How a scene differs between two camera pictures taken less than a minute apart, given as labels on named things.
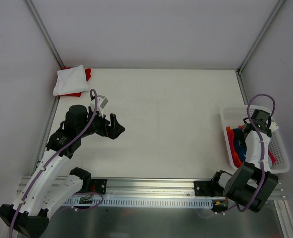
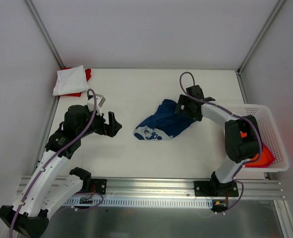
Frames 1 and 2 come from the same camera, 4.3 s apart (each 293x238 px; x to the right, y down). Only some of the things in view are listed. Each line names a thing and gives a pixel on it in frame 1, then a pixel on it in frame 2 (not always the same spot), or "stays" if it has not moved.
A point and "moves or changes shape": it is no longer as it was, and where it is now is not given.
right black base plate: x=207 y=188 stays
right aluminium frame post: x=264 y=29 stays
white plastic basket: x=233 y=116 stays
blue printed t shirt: x=240 y=143 moves or changes shape
